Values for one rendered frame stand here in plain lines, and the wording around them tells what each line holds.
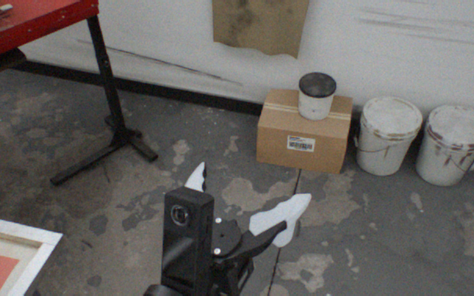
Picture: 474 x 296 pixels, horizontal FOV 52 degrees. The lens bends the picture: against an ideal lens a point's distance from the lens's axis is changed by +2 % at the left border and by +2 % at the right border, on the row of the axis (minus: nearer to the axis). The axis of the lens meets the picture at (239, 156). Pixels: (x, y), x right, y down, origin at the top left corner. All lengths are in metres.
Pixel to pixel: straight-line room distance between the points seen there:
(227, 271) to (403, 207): 2.33
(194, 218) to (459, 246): 2.38
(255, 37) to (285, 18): 0.22
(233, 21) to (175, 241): 2.31
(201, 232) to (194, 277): 0.05
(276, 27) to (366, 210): 1.11
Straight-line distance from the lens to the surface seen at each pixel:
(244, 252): 0.52
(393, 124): 2.71
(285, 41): 2.75
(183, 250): 0.49
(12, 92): 3.70
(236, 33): 2.77
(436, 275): 2.63
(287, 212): 0.55
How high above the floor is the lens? 2.13
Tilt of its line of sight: 47 degrees down
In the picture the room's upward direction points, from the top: straight up
